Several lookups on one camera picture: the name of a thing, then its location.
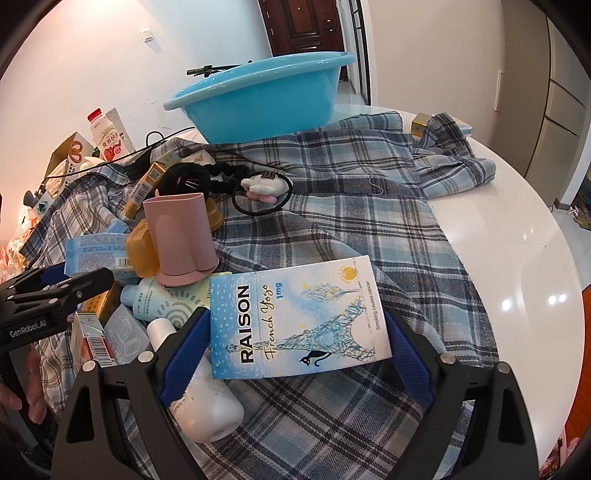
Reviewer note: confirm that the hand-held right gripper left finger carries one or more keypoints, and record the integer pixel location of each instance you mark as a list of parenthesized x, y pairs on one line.
[(184, 364)]

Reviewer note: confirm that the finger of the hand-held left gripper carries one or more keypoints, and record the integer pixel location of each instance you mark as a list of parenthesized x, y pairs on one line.
[(51, 274), (78, 290)]

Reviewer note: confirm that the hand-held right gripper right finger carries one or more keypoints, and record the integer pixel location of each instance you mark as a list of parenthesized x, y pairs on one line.
[(411, 364)]

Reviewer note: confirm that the pink plastic cup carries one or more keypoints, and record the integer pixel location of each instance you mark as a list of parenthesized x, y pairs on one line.
[(180, 240)]

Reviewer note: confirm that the blue illustrated cigarette box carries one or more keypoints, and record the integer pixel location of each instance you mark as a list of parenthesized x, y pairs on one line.
[(300, 318)]

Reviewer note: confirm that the blue plastic basin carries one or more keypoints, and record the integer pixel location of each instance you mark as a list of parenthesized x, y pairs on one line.
[(258, 106)]

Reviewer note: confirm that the person's left hand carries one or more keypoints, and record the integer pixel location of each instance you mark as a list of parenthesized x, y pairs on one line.
[(37, 383)]

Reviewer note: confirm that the gold cigarette box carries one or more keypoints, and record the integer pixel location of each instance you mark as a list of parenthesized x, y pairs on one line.
[(104, 302)]

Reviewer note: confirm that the light blue tissue packet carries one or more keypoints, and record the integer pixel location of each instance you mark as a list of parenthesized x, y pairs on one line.
[(118, 226), (97, 254)]

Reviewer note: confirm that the pile of snack bags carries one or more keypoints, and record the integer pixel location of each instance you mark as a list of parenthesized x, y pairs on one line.
[(16, 249)]

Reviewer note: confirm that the white lotion bottle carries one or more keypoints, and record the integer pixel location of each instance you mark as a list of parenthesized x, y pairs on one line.
[(207, 410)]

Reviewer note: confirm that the red and white box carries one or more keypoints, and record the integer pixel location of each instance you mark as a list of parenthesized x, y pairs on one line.
[(92, 341)]

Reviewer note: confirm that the translucent plastic box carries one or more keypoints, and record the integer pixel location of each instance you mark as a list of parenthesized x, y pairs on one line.
[(127, 332)]

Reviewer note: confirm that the white packet green triangle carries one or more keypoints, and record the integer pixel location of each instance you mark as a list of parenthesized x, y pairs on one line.
[(44, 206)]

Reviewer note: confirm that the light blue swirl tube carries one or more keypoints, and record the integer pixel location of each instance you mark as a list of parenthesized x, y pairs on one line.
[(157, 295)]

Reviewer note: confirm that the amber plastic box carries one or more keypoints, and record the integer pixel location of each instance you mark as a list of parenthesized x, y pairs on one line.
[(143, 244), (213, 215)]

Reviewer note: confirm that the white plastic bag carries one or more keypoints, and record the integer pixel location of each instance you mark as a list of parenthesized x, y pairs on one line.
[(87, 162)]

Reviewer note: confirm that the open cardboard box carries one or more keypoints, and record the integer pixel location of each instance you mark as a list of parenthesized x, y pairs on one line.
[(76, 152)]

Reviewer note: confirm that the long gold tube box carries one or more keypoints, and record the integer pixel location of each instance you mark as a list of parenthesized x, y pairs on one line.
[(145, 184)]

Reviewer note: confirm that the strawberry milk bottle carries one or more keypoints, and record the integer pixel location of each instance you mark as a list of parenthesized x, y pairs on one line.
[(108, 138)]

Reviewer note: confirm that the blue plaid shirt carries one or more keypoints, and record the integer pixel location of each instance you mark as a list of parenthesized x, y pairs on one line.
[(346, 221)]

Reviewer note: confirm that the orange chair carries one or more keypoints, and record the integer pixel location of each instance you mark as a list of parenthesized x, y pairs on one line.
[(582, 415)]

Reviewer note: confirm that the small gold box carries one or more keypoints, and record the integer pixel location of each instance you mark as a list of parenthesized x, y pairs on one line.
[(420, 124)]

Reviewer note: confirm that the small light blue box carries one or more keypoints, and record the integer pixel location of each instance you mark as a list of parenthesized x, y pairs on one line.
[(463, 127)]

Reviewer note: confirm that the black bicycle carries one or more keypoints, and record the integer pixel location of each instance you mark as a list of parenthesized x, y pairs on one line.
[(203, 70)]

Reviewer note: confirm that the beige refrigerator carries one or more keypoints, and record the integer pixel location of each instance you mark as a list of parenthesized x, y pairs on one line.
[(563, 106)]

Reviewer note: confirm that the black framed glass door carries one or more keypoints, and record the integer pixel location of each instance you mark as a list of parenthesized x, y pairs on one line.
[(360, 46)]

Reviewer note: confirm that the dark red entrance door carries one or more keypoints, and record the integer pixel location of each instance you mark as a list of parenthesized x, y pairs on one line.
[(300, 27)]

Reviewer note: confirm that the white light switch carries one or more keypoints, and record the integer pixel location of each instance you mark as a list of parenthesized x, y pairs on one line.
[(147, 35)]

